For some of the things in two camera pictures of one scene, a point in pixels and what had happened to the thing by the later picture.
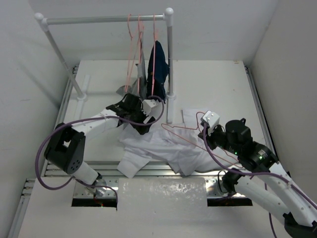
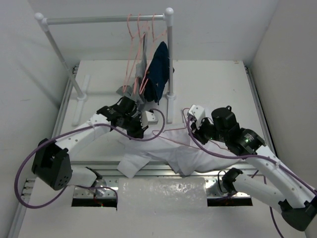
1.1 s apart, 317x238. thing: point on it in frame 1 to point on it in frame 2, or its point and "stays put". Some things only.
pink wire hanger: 199,147 to 187,108
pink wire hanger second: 129,56 stays put
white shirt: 178,146 stays put
